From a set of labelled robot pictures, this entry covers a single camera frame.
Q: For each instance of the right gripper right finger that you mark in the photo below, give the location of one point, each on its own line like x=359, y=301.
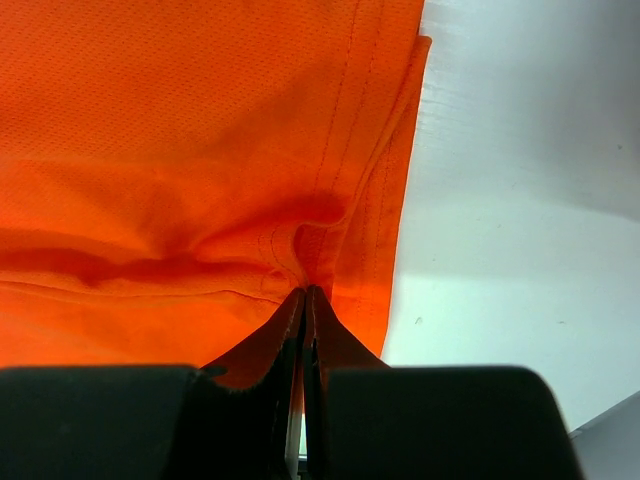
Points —
x=368, y=420

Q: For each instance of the orange t-shirt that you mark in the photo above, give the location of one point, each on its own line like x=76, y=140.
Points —
x=172, y=170

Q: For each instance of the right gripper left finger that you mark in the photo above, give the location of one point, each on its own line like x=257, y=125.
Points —
x=237, y=417

